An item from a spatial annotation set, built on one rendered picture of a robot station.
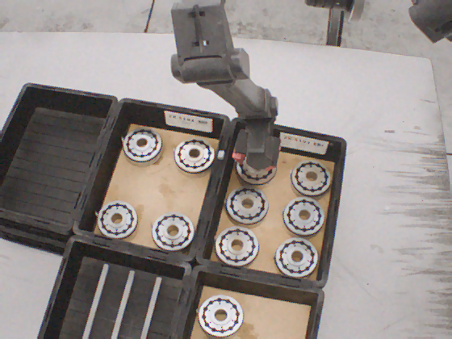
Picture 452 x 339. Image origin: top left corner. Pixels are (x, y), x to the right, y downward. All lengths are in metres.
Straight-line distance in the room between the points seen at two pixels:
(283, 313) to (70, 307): 0.51
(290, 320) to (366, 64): 0.95
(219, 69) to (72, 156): 0.79
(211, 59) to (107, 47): 1.13
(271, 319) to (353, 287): 0.29
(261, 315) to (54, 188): 0.63
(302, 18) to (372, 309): 1.87
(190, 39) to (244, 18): 2.14
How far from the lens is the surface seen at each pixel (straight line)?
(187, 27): 0.82
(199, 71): 0.83
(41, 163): 1.55
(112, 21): 3.01
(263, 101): 1.15
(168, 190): 1.44
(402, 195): 1.65
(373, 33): 3.02
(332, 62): 1.88
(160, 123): 1.51
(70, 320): 1.36
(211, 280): 1.29
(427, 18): 0.84
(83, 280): 1.38
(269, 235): 1.38
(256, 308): 1.32
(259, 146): 1.19
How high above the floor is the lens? 2.10
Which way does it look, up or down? 61 degrees down
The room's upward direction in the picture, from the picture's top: 1 degrees clockwise
